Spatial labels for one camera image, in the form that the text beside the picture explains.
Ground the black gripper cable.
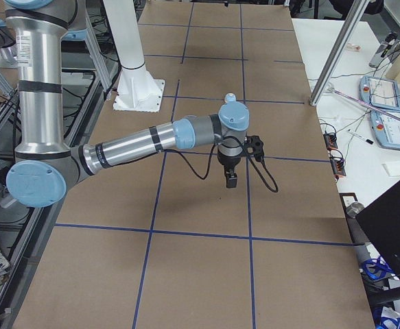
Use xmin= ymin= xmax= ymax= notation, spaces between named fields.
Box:
xmin=177 ymin=135 xmax=279 ymax=193

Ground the teach pendant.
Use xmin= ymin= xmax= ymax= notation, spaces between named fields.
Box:
xmin=359 ymin=75 xmax=400 ymax=111
xmin=370 ymin=110 xmax=400 ymax=151

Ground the black marker pen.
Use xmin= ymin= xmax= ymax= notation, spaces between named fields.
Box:
xmin=347 ymin=130 xmax=374 ymax=145

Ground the long pink rod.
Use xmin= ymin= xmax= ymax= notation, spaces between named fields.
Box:
xmin=326 ymin=87 xmax=400 ymax=122

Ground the black monitor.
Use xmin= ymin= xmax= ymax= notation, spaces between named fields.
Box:
xmin=356 ymin=180 xmax=400 ymax=276

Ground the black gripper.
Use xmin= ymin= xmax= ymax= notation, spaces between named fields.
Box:
xmin=217 ymin=152 xmax=241 ymax=188

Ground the teach pendant upper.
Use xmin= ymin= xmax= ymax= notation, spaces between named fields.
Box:
xmin=359 ymin=75 xmax=400 ymax=111

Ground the aluminium frame post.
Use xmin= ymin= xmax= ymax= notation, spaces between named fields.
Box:
xmin=309 ymin=0 xmax=370 ymax=106

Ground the blue cream call bell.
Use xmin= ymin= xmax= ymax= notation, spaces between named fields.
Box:
xmin=224 ymin=93 xmax=237 ymax=103

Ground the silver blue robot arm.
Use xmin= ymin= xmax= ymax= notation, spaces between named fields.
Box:
xmin=5 ymin=1 xmax=250 ymax=208

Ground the blue lanyard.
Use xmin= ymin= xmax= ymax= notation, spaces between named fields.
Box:
xmin=360 ymin=255 xmax=398 ymax=284

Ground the teach pendant lower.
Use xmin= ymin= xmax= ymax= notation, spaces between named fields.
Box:
xmin=370 ymin=110 xmax=400 ymax=151

